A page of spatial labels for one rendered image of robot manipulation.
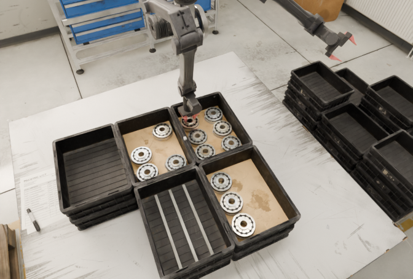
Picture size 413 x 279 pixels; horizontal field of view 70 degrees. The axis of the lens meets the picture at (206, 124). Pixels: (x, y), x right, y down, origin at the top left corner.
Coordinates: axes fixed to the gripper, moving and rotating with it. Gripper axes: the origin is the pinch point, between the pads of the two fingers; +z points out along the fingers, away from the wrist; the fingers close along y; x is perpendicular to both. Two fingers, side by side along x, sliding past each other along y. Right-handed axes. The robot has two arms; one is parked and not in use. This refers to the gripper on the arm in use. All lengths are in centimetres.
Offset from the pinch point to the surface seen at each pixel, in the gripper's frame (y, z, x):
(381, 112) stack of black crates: 140, 38, -35
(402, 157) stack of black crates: 119, 38, -68
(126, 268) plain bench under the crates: -57, 17, -48
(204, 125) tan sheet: 6.8, 4.1, -5.0
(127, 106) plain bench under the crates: -23, 17, 43
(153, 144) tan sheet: -22.9, 4.1, -2.3
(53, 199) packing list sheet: -78, 17, 1
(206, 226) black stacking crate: -21, 4, -54
